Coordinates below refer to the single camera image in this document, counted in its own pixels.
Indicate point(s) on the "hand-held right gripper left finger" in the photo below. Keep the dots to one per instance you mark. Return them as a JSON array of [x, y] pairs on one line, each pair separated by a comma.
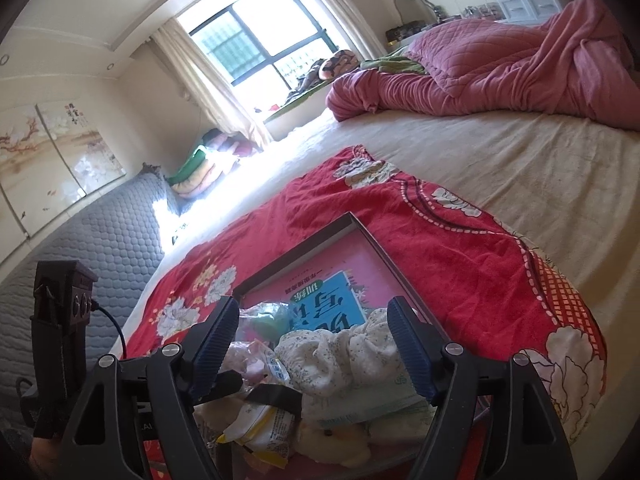
[[215, 345]]

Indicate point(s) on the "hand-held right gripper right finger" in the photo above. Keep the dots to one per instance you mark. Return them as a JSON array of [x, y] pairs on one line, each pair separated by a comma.
[[410, 350]]

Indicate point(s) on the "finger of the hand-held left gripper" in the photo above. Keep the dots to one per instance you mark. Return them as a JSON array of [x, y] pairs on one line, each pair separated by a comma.
[[222, 385]]

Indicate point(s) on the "green sponge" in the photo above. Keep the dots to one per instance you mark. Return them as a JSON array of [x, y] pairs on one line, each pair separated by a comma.
[[265, 322]]

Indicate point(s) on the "yellow snack bag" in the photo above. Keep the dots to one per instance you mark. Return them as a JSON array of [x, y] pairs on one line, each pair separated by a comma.
[[260, 427]]

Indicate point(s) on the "white floral cloth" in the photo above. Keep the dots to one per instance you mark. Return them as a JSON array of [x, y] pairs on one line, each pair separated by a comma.
[[340, 355]]

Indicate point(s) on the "pink box tray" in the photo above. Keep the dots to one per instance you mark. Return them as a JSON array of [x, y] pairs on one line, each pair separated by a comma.
[[345, 260]]

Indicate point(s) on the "cream plush toy pink dress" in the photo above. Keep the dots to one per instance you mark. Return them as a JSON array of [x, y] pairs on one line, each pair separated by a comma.
[[330, 442]]

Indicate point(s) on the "person's left hand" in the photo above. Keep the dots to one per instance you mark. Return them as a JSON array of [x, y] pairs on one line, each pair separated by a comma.
[[47, 460]]

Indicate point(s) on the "red floral blanket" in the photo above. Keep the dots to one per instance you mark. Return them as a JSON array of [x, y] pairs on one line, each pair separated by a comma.
[[450, 260]]

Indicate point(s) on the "grey quilted headboard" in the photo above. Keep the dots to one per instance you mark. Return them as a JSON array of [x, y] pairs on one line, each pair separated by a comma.
[[100, 250]]

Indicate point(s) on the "stack of folded bedding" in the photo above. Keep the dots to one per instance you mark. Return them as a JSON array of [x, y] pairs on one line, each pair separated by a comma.
[[200, 170]]

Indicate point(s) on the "cream curtain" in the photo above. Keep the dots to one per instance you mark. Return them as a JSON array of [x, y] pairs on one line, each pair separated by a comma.
[[210, 95], [345, 15]]

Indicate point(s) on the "pile of clothes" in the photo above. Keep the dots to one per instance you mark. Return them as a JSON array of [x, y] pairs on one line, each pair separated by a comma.
[[305, 85]]

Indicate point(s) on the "green cloth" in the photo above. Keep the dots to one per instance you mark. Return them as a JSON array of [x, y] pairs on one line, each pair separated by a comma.
[[395, 65]]

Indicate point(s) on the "patterned cushion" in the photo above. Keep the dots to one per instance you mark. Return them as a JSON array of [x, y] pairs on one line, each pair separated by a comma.
[[337, 62]]

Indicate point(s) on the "window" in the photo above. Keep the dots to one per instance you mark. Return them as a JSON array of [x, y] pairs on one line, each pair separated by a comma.
[[235, 45]]

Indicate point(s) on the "pink quilt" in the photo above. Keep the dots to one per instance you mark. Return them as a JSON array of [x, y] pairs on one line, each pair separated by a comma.
[[500, 60]]

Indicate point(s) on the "dark storage box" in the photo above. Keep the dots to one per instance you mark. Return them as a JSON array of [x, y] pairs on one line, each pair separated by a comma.
[[405, 32]]

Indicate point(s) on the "ornate vanity mirror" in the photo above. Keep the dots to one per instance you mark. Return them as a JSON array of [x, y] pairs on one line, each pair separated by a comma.
[[412, 7]]

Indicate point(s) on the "white drawer unit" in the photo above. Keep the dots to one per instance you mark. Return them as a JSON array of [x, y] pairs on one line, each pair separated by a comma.
[[525, 5]]

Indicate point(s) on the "floral wall painting panel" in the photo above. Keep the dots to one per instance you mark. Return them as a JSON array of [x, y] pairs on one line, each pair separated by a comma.
[[90, 155], [30, 170]]

